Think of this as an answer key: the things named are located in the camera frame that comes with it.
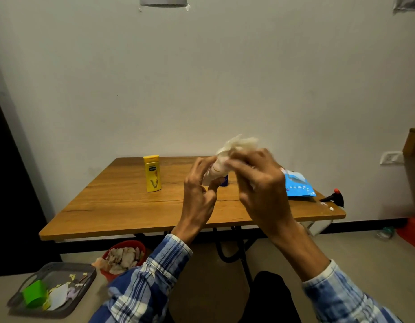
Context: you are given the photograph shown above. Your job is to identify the person's left hand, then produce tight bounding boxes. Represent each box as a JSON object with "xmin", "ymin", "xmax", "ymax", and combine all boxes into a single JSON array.
[{"xmin": 172, "ymin": 156, "xmax": 225, "ymax": 243}]

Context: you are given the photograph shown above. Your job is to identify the person's right hand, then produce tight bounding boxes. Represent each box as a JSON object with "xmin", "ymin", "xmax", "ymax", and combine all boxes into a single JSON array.
[{"xmin": 224, "ymin": 148, "xmax": 297, "ymax": 240}]

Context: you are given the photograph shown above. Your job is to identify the white wipe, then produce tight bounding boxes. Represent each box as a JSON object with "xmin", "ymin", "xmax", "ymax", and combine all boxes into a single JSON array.
[{"xmin": 202, "ymin": 134, "xmax": 260, "ymax": 187}]

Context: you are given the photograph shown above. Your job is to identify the person's right forearm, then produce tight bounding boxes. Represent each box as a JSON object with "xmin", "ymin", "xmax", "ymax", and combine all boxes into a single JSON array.
[{"xmin": 261, "ymin": 214, "xmax": 404, "ymax": 323}]

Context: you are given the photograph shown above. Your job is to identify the person's left forearm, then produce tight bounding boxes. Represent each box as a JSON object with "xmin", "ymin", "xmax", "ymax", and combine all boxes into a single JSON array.
[{"xmin": 89, "ymin": 227, "xmax": 208, "ymax": 323}]

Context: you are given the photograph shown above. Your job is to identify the blue wipes packet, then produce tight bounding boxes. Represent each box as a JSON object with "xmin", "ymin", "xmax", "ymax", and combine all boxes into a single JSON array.
[{"xmin": 280, "ymin": 168, "xmax": 318, "ymax": 198}]

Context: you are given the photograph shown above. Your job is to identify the yellow lotion bottle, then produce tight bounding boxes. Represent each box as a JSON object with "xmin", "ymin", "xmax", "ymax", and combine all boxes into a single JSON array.
[{"xmin": 143, "ymin": 155, "xmax": 162, "ymax": 193}]

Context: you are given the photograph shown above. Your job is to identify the black spray bottle red tip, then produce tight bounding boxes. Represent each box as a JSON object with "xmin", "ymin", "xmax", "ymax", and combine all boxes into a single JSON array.
[{"xmin": 319, "ymin": 188, "xmax": 345, "ymax": 208}]

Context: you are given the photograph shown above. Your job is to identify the red waste bin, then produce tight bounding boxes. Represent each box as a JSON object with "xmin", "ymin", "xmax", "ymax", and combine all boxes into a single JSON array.
[{"xmin": 100, "ymin": 240, "xmax": 147, "ymax": 282}]

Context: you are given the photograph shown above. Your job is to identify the pile of used wipes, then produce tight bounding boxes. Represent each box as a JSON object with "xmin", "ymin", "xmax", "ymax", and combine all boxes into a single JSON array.
[{"xmin": 92, "ymin": 247, "xmax": 145, "ymax": 275}]

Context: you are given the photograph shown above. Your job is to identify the person's black trousers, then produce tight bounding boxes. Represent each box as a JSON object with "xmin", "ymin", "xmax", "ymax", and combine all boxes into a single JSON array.
[{"xmin": 239, "ymin": 271, "xmax": 303, "ymax": 323}]

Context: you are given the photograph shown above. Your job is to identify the clear plastic bottle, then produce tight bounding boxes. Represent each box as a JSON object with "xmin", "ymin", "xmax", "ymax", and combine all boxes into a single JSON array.
[{"xmin": 375, "ymin": 227, "xmax": 396, "ymax": 240}]

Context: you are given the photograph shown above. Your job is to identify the grey plastic tray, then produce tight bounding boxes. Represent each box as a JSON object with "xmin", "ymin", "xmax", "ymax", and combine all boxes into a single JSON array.
[{"xmin": 7, "ymin": 262, "xmax": 97, "ymax": 319}]

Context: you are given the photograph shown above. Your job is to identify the wooden cabinet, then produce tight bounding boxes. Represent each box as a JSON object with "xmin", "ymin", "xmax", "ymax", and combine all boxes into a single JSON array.
[{"xmin": 402, "ymin": 127, "xmax": 415, "ymax": 214}]

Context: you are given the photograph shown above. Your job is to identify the red box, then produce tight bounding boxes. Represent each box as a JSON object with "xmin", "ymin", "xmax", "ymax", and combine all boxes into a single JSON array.
[{"xmin": 395, "ymin": 214, "xmax": 415, "ymax": 253}]

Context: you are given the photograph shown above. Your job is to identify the white paper scrap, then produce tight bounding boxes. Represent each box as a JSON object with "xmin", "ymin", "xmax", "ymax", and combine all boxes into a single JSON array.
[{"xmin": 45, "ymin": 282, "xmax": 72, "ymax": 312}]

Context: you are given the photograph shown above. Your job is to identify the dark door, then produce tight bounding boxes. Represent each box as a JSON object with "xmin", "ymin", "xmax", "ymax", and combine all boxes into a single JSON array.
[{"xmin": 0, "ymin": 100, "xmax": 62, "ymax": 278}]

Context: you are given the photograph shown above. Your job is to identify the green plastic cup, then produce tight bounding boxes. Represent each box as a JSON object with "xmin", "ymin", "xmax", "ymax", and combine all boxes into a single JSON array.
[{"xmin": 22, "ymin": 280, "xmax": 49, "ymax": 308}]

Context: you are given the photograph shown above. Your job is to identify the wooden table with black frame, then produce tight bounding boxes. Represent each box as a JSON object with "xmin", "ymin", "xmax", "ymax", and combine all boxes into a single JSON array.
[{"xmin": 39, "ymin": 156, "xmax": 347, "ymax": 290}]

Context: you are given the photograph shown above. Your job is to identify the white wall socket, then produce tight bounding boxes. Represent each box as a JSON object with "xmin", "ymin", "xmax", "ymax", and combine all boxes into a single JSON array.
[{"xmin": 379, "ymin": 151, "xmax": 405, "ymax": 165}]

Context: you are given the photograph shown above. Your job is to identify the torn paper on wall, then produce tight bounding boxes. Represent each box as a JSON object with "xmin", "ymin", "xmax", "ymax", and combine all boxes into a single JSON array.
[{"xmin": 392, "ymin": 0, "xmax": 415, "ymax": 14}]

